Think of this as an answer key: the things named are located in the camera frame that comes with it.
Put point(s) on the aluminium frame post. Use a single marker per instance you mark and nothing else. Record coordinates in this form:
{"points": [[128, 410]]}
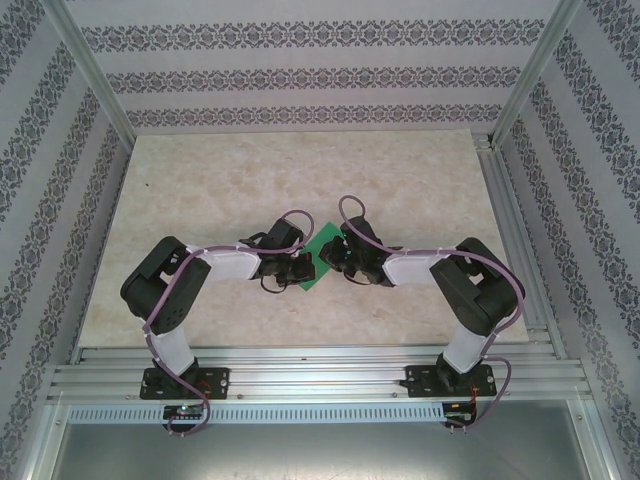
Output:
{"points": [[537, 65], [90, 65]]}

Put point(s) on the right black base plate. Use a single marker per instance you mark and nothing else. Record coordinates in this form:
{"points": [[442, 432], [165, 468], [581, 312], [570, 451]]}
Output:
{"points": [[420, 381]]}

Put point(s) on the right small circuit board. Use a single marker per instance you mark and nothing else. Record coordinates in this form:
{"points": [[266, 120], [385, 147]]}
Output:
{"points": [[460, 412]]}

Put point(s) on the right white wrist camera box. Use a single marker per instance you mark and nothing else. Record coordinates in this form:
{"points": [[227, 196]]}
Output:
{"points": [[339, 243]]}

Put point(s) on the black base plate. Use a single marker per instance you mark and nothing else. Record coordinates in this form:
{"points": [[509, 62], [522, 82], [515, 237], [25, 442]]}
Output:
{"points": [[420, 381], [217, 382]]}

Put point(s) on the aluminium mounting rail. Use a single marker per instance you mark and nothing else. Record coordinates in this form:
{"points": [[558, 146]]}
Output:
{"points": [[320, 375]]}

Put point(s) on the left aluminium frame post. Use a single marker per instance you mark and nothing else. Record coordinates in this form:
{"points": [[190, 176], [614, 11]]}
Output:
{"points": [[90, 65]]}

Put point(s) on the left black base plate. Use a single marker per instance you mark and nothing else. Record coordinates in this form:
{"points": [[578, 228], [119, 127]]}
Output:
{"points": [[217, 382]]}

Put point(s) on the left small circuit board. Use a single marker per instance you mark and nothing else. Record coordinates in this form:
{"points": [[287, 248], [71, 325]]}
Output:
{"points": [[184, 411]]}

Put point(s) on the green square paper sheet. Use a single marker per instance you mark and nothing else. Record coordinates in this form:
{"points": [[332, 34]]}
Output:
{"points": [[322, 237]]}

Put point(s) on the grey metal sheet tray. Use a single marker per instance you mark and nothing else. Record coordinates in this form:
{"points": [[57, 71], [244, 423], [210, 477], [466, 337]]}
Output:
{"points": [[320, 450]]}

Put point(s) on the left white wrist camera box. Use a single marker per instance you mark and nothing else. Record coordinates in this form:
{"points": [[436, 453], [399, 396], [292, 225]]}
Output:
{"points": [[298, 254]]}

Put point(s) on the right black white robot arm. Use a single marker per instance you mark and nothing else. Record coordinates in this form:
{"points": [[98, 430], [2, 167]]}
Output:
{"points": [[475, 295]]}

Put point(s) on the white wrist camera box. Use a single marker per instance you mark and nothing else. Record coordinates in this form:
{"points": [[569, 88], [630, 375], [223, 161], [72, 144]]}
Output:
{"points": [[339, 243], [298, 254]]}

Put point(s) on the small circuit board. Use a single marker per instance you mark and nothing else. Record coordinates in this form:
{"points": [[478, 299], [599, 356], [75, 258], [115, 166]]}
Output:
{"points": [[460, 412], [184, 411]]}

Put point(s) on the right aluminium frame post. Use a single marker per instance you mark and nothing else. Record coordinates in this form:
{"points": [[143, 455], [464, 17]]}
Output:
{"points": [[537, 65]]}

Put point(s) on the aluminium side rail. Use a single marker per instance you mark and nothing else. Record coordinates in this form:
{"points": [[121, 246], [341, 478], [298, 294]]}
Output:
{"points": [[510, 210]]}

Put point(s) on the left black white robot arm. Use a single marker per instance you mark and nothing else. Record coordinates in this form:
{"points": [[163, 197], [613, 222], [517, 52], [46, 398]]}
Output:
{"points": [[170, 295]]}

